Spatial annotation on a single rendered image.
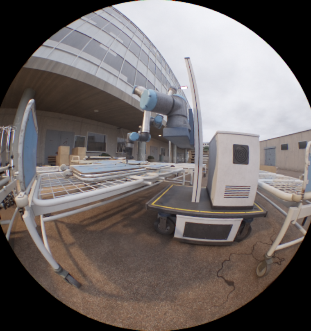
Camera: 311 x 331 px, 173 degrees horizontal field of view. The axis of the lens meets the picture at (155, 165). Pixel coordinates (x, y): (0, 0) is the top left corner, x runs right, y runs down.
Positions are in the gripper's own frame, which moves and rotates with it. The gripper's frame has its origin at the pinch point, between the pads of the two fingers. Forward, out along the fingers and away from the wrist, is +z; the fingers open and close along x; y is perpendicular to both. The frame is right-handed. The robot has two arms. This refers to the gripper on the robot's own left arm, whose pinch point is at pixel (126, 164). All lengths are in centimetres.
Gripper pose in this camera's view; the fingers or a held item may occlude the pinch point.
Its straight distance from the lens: 122.5
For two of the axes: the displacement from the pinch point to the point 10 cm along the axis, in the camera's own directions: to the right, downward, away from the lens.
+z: -0.9, 9.9, 1.1
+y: 5.2, -0.4, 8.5
